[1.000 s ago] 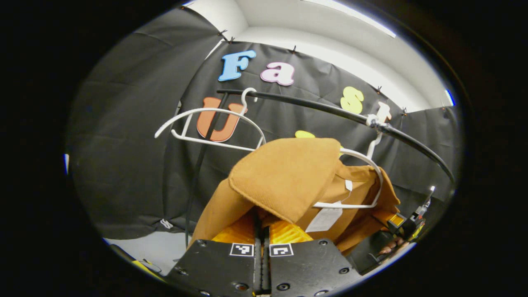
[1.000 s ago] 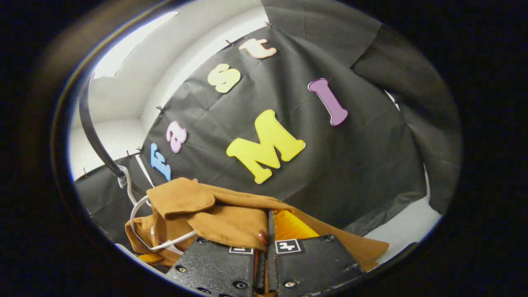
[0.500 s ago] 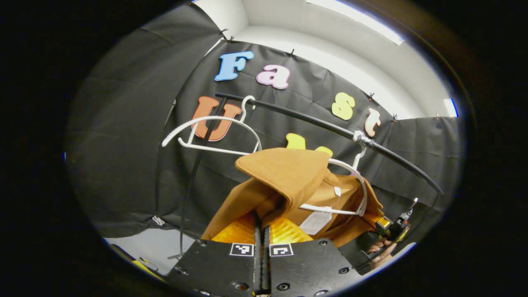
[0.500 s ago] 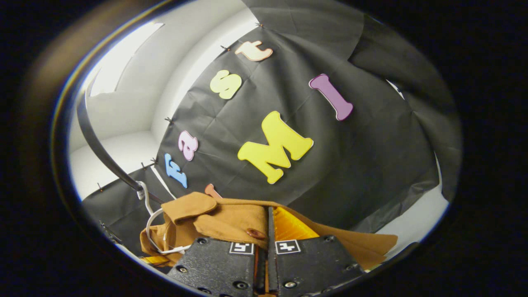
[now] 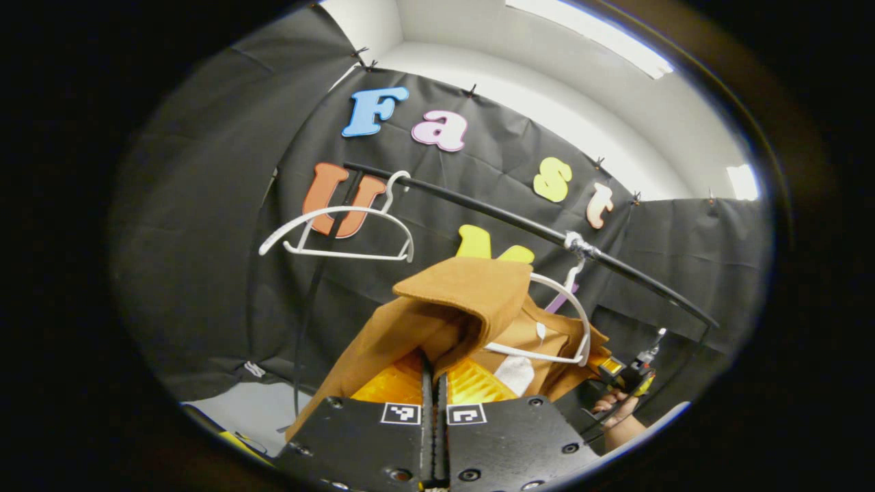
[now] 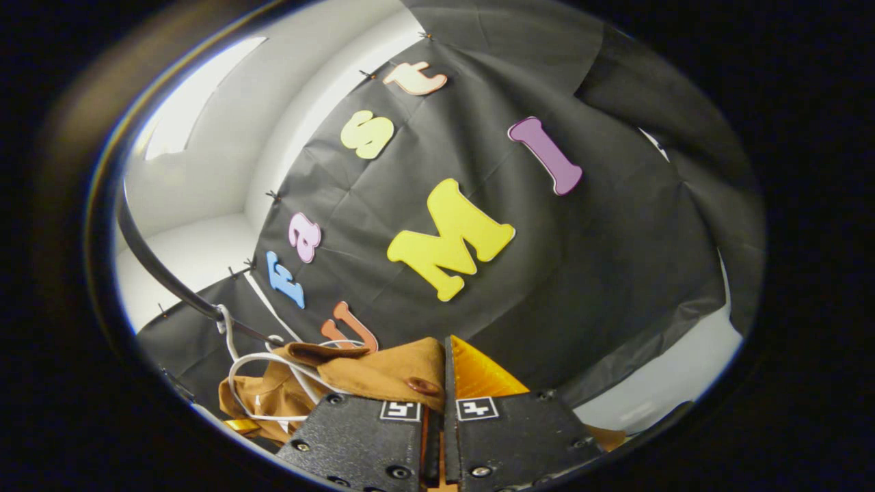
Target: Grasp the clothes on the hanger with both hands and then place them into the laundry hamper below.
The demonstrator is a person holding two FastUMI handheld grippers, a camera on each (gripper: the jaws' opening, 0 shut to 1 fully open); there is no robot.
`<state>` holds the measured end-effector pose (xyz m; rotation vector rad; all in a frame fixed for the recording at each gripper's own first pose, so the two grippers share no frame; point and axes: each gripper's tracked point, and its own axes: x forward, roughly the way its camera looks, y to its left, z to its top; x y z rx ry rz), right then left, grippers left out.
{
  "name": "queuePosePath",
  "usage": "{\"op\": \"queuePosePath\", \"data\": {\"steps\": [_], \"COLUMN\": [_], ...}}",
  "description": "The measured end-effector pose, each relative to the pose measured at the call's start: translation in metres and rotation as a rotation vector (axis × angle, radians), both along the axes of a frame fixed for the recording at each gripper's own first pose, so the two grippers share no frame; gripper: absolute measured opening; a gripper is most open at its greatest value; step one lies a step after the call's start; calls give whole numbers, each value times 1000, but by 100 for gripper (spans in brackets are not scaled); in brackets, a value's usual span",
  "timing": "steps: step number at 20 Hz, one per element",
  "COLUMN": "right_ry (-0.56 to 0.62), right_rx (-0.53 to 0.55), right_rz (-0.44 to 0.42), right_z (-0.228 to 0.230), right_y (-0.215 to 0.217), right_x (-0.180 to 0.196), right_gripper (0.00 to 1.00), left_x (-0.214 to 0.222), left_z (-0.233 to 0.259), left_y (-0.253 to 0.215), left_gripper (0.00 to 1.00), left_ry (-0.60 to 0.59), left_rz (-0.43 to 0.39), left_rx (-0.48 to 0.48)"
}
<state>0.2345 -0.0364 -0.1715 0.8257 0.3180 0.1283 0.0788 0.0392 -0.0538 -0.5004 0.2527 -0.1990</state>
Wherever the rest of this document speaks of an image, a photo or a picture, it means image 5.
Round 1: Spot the black clothes rack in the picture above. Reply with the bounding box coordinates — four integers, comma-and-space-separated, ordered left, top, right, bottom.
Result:
293, 161, 720, 438

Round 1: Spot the white plastic hanger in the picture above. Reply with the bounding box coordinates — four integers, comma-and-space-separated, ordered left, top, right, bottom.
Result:
258, 170, 416, 264
484, 232, 593, 366

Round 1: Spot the black backdrop cloth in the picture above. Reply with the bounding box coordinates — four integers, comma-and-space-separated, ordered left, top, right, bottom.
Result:
113, 7, 773, 428

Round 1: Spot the ceiling light panel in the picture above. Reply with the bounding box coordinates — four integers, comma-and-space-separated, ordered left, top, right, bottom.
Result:
727, 164, 759, 201
506, 0, 674, 79

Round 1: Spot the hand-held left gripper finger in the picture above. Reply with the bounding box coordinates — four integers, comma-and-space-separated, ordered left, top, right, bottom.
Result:
273, 348, 437, 492
436, 355, 602, 491

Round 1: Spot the brown shirt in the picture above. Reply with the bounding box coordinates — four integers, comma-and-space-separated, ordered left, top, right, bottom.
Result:
286, 257, 611, 441

